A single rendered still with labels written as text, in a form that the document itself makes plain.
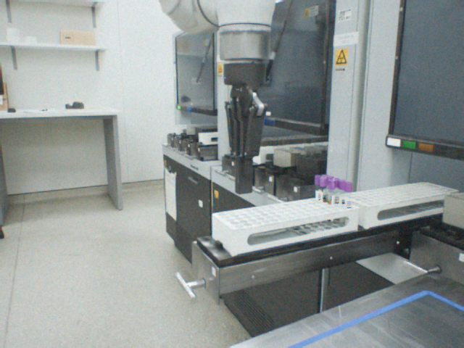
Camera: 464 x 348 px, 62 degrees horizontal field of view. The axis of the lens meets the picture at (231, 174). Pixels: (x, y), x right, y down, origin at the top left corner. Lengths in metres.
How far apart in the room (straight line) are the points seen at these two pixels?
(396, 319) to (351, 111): 0.72
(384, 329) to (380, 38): 0.76
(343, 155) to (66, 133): 3.32
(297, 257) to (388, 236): 0.24
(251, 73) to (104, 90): 3.55
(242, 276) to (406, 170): 0.59
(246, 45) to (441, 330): 0.49
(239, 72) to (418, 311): 0.45
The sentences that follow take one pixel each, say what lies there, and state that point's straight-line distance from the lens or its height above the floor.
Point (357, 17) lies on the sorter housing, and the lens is 1.18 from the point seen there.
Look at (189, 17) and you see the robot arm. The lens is 0.79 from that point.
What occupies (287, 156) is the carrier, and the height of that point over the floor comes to 0.87.
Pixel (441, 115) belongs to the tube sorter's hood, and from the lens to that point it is 0.96.
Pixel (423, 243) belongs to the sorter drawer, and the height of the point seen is 0.79.
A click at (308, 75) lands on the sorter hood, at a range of 1.30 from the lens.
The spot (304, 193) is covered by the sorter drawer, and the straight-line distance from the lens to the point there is 1.25.
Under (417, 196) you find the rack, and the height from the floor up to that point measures 0.86.
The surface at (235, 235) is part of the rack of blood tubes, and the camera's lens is 0.70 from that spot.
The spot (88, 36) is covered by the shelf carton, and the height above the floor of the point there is 1.54.
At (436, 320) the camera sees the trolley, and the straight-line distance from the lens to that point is 0.59.
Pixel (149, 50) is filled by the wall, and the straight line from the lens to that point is 4.28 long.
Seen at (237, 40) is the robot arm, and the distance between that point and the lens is 0.67.
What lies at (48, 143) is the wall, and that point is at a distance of 4.17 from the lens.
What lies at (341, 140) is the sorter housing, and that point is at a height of 0.96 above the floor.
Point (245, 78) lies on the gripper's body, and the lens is 0.67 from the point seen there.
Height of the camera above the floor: 1.11
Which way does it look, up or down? 13 degrees down
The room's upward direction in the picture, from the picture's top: straight up
